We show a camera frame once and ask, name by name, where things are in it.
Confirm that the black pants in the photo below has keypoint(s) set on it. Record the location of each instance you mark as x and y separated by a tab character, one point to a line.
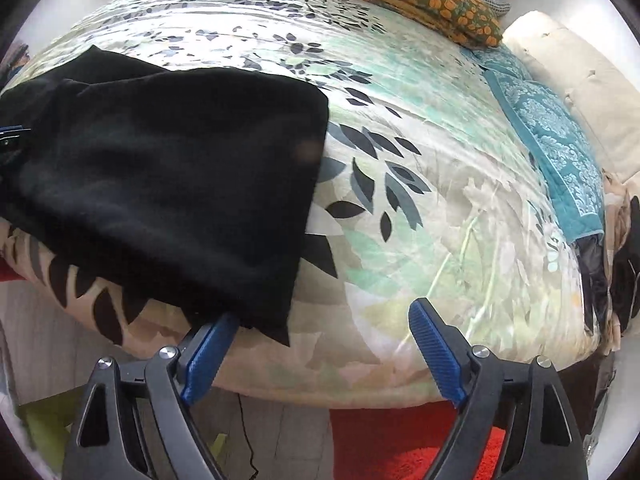
165	180

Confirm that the peach cloth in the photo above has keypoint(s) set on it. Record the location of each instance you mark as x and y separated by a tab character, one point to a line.
620	200

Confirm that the dark clothes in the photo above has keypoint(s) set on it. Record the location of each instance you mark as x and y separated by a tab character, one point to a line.
625	280

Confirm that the bed with leaf-print sheet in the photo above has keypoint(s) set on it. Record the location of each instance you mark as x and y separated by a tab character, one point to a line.
440	200

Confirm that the cream padded headboard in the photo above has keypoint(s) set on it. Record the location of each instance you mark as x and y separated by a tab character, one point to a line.
590	80

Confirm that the red rug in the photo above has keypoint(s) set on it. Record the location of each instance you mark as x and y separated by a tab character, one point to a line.
400	445

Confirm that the blue patterned pillow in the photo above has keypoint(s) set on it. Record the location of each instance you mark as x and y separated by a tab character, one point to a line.
555	135

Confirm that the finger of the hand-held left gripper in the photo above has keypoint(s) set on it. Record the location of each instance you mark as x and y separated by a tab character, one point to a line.
12	136

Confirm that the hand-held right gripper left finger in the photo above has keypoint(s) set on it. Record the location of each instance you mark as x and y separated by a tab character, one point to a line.
205	362

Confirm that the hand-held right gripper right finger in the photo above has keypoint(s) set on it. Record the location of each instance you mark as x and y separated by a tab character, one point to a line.
440	355

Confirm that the green paper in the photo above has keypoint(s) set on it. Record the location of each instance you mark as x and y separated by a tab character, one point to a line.
45	425

